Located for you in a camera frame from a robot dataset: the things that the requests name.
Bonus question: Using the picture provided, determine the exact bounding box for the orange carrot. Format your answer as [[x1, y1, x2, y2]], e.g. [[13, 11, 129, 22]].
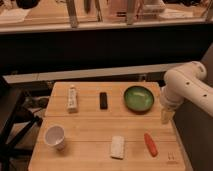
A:
[[144, 133, 158, 157]]

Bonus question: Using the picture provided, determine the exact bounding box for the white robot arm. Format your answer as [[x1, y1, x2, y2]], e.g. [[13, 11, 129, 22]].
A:
[[159, 61, 213, 124]]

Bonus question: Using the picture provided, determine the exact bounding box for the black side stand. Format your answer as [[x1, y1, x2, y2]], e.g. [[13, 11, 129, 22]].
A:
[[0, 75, 42, 171]]

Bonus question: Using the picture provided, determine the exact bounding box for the white tube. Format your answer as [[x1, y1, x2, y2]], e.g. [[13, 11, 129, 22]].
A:
[[67, 86, 78, 113]]

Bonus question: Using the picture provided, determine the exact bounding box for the white sponge block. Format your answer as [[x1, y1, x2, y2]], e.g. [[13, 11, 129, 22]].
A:
[[110, 136, 125, 159]]

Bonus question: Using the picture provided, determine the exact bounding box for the black rectangular block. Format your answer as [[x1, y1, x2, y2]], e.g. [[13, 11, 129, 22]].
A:
[[99, 92, 108, 109]]

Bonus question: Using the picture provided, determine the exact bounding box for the wooden board table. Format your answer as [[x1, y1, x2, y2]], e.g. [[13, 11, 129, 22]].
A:
[[28, 82, 186, 171]]

